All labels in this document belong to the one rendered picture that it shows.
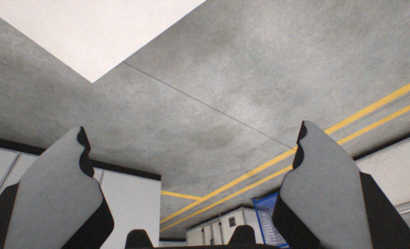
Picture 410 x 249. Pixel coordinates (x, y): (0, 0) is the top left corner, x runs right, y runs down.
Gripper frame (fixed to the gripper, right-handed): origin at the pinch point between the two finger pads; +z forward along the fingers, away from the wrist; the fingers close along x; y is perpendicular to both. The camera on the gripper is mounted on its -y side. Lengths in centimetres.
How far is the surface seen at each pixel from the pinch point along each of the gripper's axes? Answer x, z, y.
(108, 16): -18.7, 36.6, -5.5
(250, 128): 58, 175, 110
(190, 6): -1.0, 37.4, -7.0
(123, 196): -94, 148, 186
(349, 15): 107, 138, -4
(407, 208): 263, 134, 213
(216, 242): 33, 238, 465
